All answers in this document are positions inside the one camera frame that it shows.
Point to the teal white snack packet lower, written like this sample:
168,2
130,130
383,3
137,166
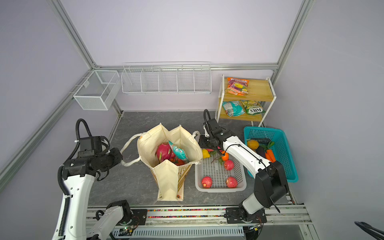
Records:
233,108

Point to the pink dragon fruit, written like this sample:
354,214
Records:
164,152

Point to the red apple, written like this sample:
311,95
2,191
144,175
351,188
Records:
207,182
231,182

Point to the orange snack packet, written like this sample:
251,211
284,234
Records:
238,87

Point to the small white mesh basket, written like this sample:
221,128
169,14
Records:
99,90

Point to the yellow potato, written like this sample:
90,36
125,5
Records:
253,144

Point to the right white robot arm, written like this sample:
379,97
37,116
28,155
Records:
270,178

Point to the cream canvas grocery bag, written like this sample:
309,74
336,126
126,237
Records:
169,177

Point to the red apple back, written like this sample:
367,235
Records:
231,182

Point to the white plastic fruit basket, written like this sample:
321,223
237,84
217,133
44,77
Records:
214,168

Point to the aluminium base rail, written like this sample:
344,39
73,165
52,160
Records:
210,221

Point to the red apple front left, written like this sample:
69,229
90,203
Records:
207,182

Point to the orange carrot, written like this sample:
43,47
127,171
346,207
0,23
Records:
270,156

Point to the white wood two-tier shelf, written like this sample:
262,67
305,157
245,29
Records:
261,91

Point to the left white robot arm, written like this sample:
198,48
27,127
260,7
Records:
91,157

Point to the green Fox's candy packet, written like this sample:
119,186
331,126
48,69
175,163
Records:
253,108

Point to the small orange tangerine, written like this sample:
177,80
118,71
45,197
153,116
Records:
225,157

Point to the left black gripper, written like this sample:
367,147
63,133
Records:
118,158

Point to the yellow lemon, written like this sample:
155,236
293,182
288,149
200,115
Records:
206,153

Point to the long white wire basket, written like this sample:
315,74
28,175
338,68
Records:
167,78

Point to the teal plastic vegetable basket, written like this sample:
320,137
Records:
281,148

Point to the red apple centre basket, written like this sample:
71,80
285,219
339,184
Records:
229,165

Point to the red tomato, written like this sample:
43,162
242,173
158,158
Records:
177,162

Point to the dark purple eggplant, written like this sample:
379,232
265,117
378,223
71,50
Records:
260,151

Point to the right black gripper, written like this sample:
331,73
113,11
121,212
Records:
202,143

